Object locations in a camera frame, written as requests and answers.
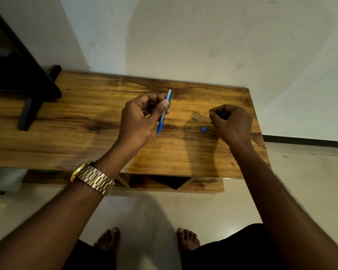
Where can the person's left hand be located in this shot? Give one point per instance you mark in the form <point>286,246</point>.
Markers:
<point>133,127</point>

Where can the person's right hand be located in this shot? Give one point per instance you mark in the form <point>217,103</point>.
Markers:
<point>236,125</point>

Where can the person's right thumb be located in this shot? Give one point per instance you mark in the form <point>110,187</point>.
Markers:
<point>213,119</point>

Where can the person's left thumb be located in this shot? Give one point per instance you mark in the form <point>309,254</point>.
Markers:
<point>160,109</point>

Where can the blue pen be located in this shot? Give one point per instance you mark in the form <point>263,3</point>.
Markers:
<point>161,125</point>

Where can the person's left forearm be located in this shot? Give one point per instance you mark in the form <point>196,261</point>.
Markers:
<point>45,230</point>

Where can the person's right forearm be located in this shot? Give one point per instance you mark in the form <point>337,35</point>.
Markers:
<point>270,199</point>

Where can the wooden table lower shelf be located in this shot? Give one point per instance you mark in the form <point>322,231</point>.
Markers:
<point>205,186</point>

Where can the gold metal wristwatch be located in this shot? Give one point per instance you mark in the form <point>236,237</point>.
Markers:
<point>94,178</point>

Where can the person's right foot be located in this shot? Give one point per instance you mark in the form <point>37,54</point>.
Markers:
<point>187,240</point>

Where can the person's foot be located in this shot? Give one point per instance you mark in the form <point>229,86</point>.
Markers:
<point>109,240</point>
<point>187,240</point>

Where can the black shorts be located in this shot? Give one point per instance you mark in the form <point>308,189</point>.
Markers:
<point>242,250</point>

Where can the person's left foot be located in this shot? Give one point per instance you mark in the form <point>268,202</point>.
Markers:
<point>109,240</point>

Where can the black television with stand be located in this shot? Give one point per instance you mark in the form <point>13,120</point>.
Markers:
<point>14,73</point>

